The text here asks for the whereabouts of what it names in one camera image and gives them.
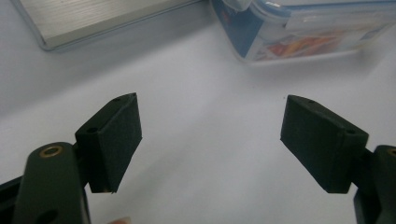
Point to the silver metal flat box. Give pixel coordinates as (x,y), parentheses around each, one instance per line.
(90,18)

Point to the clear plastic lidded container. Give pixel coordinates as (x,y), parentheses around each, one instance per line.
(299,34)

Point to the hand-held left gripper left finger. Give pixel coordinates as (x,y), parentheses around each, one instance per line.
(109,146)

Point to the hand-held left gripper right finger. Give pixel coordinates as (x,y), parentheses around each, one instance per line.
(320,143)

